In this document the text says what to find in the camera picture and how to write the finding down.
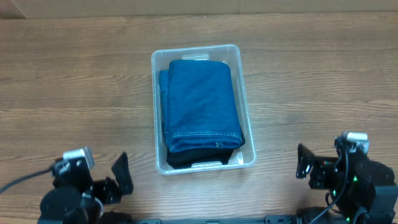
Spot black garment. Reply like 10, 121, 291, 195
161, 123, 246, 170

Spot blue denim jeans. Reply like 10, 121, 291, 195
160, 60, 245, 153

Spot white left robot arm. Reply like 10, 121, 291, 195
38, 147, 134, 224

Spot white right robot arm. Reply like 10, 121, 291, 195
296, 144, 397, 223

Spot clear plastic storage bin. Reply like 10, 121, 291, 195
151, 44, 257, 175

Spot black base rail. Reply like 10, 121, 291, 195
131, 215, 302, 224

